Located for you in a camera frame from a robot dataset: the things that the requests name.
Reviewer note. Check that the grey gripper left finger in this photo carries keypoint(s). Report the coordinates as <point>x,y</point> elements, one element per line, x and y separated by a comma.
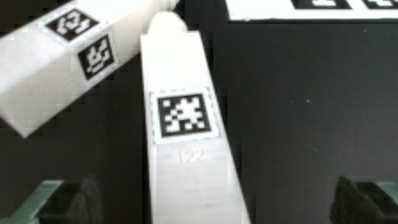
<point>63,203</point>

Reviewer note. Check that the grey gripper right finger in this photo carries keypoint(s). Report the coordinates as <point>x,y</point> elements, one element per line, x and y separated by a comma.
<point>365,202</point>

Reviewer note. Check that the white desk leg front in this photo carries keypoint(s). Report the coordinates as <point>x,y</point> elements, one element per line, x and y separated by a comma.
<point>195,186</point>

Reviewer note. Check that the white desk leg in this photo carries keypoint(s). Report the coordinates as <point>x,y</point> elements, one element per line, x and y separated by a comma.
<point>195,186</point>
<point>63,52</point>

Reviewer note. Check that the white marker sheet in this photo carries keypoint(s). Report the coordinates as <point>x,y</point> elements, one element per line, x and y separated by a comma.
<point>312,10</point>

